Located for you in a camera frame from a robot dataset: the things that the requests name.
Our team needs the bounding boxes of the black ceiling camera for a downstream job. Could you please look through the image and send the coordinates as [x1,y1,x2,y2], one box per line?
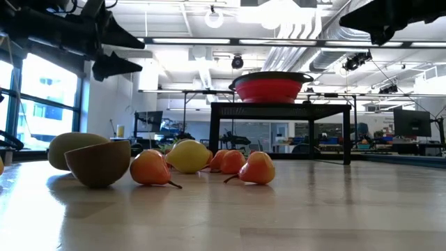
[231,54,245,70]
[341,50,373,73]
[378,84,399,95]

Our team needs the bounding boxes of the black perforated metal shelf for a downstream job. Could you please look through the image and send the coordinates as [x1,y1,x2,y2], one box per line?
[210,102,353,166]

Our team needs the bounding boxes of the red collapsible colander bowl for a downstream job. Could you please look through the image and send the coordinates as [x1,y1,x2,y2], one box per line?
[228,70,315,104]

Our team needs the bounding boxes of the silver ventilation duct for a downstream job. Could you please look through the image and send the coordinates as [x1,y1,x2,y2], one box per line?
[308,0,398,73]

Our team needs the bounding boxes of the black curved cable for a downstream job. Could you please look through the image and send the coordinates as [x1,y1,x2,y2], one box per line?
[0,129,24,151]

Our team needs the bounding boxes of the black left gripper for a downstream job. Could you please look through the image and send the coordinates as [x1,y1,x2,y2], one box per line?
[66,0,146,82]

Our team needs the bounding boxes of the white ceiling ring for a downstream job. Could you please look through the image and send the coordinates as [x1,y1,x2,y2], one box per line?
[204,7,225,29]

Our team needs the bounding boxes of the black overhead light bar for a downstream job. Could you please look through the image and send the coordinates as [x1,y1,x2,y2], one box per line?
[137,36,446,49]

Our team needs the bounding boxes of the black computer monitor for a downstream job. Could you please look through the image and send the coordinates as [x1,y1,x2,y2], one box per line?
[393,108,432,138]
[134,110,164,133]

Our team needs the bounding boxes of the black background rig frame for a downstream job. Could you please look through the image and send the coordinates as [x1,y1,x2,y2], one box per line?
[139,89,235,140]

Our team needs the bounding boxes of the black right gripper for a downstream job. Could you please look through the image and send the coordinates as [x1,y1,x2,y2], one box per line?
[339,0,446,46]

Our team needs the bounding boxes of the yellow plastic lemon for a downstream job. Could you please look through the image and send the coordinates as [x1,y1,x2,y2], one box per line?
[165,139,212,174]

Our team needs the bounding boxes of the large window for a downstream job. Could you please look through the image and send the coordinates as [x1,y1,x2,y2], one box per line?
[0,52,86,151]

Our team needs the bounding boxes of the green mango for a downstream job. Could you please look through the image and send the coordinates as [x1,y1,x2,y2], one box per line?
[47,132,112,172]

